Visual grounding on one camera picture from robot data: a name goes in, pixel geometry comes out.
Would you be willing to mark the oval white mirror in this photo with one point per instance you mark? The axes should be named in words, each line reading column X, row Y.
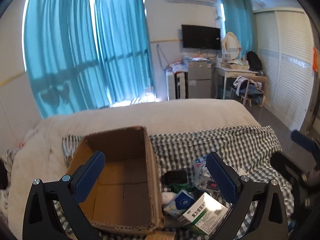
column 231, row 45

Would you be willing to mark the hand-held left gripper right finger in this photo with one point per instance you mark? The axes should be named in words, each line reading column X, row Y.
column 221, row 180

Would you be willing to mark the dark small case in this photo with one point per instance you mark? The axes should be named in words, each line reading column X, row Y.
column 175, row 177

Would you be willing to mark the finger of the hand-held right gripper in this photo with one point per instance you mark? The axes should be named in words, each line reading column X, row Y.
column 302, row 140
column 285, row 165

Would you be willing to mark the black backpack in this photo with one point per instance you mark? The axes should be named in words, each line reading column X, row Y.
column 253, row 61

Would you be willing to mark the brown cardboard box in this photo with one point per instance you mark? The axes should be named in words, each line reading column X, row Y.
column 120, row 175

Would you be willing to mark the wide blue curtain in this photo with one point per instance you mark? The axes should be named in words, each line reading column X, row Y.
column 62, row 42

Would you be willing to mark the clear plastic bag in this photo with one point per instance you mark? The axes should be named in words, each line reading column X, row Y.
column 150, row 93

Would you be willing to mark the white plastic drawer cabinet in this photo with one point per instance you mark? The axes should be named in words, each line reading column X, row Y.
column 176, row 85

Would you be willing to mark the green foil packet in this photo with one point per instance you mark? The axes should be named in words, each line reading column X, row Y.
column 182, row 187

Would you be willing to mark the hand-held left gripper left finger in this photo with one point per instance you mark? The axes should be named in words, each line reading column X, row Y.
column 90, row 177

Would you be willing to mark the white desk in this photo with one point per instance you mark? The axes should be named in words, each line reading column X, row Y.
column 225, row 72

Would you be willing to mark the pile of plastic bags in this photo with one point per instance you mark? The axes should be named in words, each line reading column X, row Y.
column 178, row 65

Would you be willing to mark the grey white checked sheet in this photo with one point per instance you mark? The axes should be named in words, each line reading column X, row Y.
column 200, row 142

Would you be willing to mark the small white object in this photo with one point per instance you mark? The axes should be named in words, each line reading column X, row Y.
column 241, row 172

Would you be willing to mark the plastic bag of cotton balls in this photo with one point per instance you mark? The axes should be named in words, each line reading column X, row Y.
column 200, row 175

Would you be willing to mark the wooden chair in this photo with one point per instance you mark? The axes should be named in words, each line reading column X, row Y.
column 261, row 80

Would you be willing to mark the white plastic bottle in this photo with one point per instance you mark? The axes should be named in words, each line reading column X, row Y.
column 167, row 197

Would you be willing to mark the blue white small box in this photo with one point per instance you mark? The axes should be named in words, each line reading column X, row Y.
column 182, row 201

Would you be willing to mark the white louvred wardrobe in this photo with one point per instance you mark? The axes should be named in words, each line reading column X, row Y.
column 282, row 67

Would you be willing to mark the silver mini fridge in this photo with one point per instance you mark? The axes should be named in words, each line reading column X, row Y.
column 200, row 80

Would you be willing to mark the black wall television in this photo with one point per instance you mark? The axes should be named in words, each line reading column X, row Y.
column 201, row 37

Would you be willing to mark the green white medicine box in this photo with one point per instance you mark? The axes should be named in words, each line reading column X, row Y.
column 205, row 212

